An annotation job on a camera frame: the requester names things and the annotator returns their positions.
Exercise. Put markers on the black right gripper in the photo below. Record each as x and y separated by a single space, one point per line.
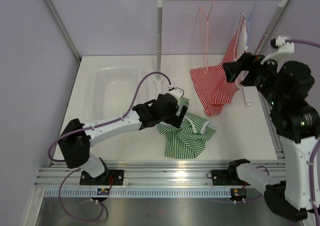
248 61

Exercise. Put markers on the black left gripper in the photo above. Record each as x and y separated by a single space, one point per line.
175 120

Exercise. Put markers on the green striped tank top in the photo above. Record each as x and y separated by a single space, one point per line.
189 140

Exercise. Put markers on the pink wire hanger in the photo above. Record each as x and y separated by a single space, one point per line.
204 18

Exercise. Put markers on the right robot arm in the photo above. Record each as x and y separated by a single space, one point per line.
298 126

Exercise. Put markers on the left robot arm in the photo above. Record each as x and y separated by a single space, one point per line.
78 138

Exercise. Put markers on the red striped tank top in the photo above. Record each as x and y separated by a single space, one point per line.
210 83

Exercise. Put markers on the clear plastic basket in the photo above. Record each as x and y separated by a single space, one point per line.
114 88

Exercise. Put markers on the grey clothes rack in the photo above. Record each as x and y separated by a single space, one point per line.
275 19

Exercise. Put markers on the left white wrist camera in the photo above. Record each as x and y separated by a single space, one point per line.
176 92

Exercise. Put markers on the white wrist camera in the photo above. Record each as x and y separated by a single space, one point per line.
282 49
176 92

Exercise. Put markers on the blue wire hanger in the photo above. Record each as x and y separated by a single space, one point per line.
248 21

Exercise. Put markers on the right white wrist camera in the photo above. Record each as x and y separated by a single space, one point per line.
282 49

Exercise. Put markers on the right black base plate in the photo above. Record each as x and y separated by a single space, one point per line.
221 177

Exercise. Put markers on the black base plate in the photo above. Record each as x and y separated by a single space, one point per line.
115 177
221 177

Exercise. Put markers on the aluminium mounting rail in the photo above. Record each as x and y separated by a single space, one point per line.
155 174

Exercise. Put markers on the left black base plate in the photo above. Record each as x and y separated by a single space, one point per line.
115 177

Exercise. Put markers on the white slotted cable duct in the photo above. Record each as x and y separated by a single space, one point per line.
139 192

